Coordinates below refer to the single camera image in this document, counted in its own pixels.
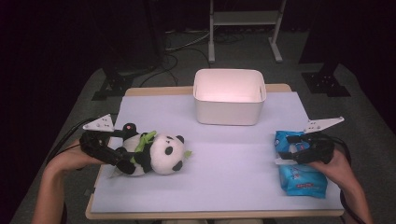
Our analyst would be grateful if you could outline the white plastic bin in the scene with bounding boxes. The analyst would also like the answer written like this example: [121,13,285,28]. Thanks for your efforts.
[192,68,267,127]

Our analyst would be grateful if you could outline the white floor cable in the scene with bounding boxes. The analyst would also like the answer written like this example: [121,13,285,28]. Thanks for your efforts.
[164,28,216,52]

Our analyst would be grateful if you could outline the blue wet wipe packet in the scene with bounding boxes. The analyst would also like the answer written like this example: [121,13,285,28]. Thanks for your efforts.
[274,130,329,199]

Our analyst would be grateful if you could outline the left hand-held gripper cable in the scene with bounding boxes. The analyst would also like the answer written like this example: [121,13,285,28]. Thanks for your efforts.
[46,117,96,162]

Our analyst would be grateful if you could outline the panda plush toy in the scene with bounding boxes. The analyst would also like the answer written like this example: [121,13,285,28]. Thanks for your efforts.
[108,122,193,177]

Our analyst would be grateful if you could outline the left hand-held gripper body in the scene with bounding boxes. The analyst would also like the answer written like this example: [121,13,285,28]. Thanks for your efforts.
[78,113,116,158]

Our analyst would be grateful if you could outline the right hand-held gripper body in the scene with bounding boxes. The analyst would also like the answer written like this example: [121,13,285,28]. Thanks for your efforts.
[293,116,346,166]

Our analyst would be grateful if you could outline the black floor cable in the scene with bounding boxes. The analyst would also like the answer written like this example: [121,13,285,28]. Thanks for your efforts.
[139,46,213,88]

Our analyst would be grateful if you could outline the right hand-held gripper cable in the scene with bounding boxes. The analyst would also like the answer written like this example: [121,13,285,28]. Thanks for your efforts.
[323,133,368,224]

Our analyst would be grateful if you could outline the person's right hand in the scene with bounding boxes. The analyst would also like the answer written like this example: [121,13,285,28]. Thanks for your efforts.
[307,148,353,189]

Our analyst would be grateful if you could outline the hand-held gripper cable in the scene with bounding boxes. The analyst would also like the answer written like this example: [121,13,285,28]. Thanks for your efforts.
[323,133,368,224]
[46,117,96,162]

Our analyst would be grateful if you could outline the black stand with splayed base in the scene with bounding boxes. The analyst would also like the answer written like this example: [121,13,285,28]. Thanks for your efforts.
[92,0,166,101]

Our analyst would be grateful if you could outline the black stand with flat base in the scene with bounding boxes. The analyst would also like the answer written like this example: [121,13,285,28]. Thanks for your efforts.
[298,0,351,97]

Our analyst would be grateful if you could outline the person's left hand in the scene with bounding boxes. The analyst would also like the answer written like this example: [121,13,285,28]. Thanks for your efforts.
[50,139,106,173]

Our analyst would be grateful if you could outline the pale lilac table mat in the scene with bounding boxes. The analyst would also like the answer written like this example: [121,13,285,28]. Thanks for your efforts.
[91,91,345,214]

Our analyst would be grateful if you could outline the white metal stand frame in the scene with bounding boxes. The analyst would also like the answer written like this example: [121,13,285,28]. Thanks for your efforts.
[207,0,288,64]

